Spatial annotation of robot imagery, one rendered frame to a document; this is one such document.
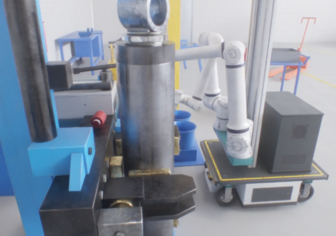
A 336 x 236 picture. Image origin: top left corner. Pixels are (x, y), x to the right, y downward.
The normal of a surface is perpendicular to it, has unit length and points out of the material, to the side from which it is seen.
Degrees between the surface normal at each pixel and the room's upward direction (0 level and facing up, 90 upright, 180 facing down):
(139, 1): 70
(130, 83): 90
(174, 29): 90
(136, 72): 90
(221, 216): 0
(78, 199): 0
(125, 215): 0
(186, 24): 90
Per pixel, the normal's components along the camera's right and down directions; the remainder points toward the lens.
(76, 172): 0.07, -0.40
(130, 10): -0.51, 0.37
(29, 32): 0.73, 0.25
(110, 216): 0.00, -0.93
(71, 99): 0.10, 0.37
